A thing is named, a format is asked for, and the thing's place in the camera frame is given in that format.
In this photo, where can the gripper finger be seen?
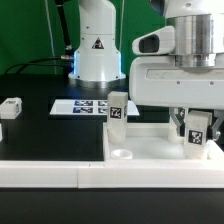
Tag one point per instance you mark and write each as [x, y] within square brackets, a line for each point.
[178, 115]
[213, 130]

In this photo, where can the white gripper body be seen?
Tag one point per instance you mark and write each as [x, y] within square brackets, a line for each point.
[156, 81]

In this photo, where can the white square tabletop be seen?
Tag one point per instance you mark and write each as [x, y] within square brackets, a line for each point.
[144, 141]

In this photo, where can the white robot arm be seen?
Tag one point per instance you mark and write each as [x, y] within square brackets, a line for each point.
[178, 65]

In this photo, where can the white marker plate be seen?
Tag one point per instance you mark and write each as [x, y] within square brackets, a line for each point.
[83, 107]

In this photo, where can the white U-shaped fence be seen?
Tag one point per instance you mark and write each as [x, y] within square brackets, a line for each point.
[115, 173]

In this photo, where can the white block at left edge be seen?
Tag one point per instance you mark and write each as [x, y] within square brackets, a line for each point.
[1, 135]

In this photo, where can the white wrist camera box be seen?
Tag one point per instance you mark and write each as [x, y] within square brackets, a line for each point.
[159, 42]

